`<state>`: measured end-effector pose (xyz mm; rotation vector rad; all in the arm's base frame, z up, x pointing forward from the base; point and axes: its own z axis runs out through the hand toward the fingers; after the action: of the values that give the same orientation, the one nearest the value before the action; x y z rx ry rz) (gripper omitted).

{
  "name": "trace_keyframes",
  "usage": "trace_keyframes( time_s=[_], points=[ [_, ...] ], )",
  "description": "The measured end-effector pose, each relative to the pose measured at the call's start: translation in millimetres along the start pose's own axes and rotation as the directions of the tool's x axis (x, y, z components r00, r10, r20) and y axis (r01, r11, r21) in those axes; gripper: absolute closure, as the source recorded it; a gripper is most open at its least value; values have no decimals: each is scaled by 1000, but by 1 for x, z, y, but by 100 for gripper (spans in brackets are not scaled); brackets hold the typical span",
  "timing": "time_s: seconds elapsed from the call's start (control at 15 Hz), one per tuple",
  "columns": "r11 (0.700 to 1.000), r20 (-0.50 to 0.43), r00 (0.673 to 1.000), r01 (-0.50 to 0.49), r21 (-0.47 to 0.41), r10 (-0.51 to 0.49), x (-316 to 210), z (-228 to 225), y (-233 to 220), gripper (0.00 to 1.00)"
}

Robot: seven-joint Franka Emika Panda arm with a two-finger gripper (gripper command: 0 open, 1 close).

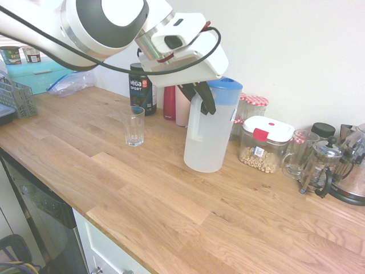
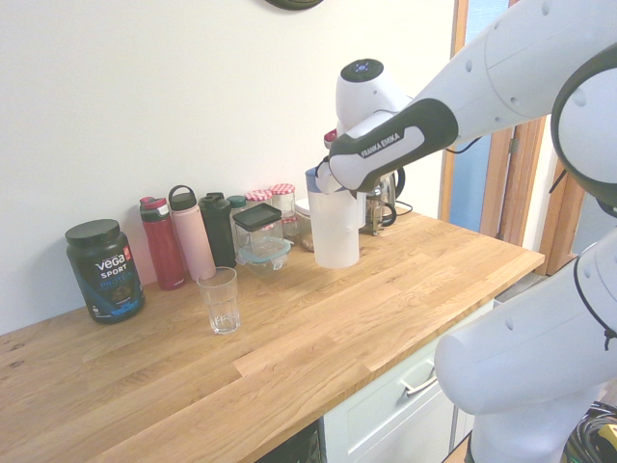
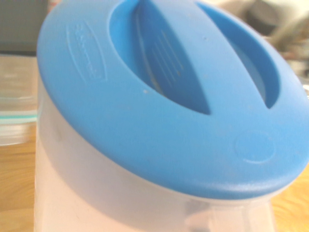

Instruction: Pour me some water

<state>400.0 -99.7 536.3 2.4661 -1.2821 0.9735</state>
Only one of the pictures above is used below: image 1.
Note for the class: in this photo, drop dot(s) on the white cabinet drawer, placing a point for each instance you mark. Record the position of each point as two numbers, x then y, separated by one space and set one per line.
108 248

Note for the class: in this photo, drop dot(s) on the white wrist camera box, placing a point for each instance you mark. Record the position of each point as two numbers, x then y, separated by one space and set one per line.
179 31

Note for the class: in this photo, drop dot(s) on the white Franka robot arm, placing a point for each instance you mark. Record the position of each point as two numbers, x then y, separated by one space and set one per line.
85 25

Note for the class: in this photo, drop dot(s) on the pink water bottle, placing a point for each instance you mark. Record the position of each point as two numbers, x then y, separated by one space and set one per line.
182 114

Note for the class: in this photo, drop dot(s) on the cereal container with white lid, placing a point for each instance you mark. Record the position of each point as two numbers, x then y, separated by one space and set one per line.
263 145

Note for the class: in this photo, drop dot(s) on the clear drinking glass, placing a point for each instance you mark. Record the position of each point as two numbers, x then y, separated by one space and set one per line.
134 128

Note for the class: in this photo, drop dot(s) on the jar with red checkered lid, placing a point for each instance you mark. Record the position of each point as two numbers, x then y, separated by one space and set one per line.
256 104
237 128
242 105
299 141

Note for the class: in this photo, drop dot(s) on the green oats cup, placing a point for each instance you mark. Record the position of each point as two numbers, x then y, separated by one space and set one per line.
11 55

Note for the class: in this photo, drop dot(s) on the clear plastic zip bag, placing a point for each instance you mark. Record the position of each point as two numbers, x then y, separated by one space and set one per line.
74 82

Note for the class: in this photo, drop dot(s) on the dark dishwasher front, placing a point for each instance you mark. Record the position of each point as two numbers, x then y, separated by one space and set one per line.
42 214

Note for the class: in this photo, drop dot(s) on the jar with black lid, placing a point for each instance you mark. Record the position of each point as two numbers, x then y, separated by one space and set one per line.
323 129

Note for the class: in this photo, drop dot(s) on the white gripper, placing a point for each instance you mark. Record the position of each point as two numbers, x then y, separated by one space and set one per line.
199 68

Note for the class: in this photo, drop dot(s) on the black tray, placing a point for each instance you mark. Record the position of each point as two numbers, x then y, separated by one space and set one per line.
5 115

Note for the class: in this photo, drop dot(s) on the red water bottle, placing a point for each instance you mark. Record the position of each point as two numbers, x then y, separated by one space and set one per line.
169 102

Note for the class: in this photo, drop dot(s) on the grey cutlery basket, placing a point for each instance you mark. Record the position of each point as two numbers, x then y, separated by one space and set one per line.
20 100

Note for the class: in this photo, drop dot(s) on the teal bread box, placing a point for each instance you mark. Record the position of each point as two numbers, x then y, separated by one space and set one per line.
34 77

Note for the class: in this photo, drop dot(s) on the brown oats cup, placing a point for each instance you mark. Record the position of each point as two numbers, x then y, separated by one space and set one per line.
32 54

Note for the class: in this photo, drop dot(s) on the black Vega protein tub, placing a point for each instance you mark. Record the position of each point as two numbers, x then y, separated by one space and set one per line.
141 94

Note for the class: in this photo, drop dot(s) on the clear glass mug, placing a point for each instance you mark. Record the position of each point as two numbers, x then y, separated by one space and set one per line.
299 160

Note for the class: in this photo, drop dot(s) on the steel electric kettle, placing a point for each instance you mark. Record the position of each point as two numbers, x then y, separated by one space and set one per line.
353 171

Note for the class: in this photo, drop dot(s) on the translucent pitcher with blue lid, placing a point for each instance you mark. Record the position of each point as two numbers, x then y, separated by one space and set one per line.
208 142

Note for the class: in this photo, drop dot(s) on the glass french press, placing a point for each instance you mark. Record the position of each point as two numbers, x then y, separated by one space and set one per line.
319 165

